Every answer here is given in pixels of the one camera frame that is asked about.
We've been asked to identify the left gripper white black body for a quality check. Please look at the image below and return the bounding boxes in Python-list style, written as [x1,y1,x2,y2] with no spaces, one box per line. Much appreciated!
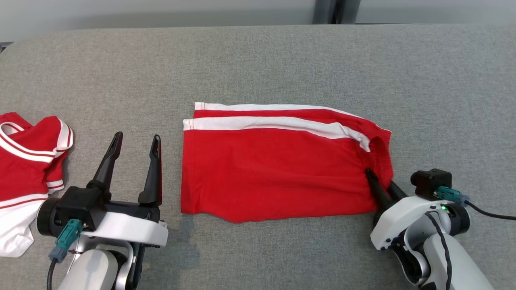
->
[83,199,169,248]

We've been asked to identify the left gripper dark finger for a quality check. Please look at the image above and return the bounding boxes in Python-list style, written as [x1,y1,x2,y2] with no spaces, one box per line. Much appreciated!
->
[87,131,123,202]
[138,135,162,207]

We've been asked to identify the red shorts white stripes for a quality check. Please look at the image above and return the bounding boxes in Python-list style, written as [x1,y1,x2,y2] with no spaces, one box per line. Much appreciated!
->
[180,102,394,224]

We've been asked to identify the right camera cable teal connector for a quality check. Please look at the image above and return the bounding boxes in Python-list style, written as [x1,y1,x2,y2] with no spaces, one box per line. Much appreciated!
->
[435,186,516,221]

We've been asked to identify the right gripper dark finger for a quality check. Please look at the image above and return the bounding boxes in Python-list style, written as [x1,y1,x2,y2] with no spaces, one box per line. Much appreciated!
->
[365,168,393,210]
[388,180,408,201]

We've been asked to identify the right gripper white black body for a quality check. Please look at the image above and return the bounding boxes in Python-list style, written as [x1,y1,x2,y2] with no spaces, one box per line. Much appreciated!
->
[370,196,444,250]

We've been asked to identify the red white jersey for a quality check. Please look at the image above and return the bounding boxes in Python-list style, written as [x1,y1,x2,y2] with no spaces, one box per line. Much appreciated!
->
[0,112,74,258]

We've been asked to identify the left camera cable teal connector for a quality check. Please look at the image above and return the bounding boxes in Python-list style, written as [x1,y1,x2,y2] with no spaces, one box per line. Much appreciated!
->
[46,219,83,290]

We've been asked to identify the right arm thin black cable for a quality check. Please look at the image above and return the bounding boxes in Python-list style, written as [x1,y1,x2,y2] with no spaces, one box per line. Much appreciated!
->
[425,211,453,290]

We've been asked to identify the camera cable teal connector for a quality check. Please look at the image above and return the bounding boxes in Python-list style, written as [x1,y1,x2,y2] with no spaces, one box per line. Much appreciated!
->
[435,186,516,221]
[46,219,83,290]

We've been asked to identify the grey metal partition post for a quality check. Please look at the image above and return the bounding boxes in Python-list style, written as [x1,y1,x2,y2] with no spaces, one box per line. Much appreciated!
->
[312,0,361,25]

